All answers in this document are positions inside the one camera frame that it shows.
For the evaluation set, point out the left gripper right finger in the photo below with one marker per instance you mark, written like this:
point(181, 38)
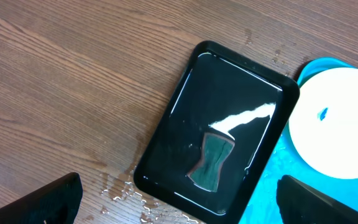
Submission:
point(301, 204)

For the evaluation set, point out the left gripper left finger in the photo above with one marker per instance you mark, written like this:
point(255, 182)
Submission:
point(56, 202)

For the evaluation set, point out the yellow-green plate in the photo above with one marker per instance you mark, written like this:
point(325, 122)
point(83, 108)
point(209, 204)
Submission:
point(324, 124)

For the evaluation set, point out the dark wet sponge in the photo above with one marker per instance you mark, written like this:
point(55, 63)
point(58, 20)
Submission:
point(215, 149)

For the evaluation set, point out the teal plastic tray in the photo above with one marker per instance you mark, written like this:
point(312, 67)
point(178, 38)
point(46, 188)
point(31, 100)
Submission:
point(285, 160)

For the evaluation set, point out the black plastic tray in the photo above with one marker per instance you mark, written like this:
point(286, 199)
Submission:
point(224, 93)

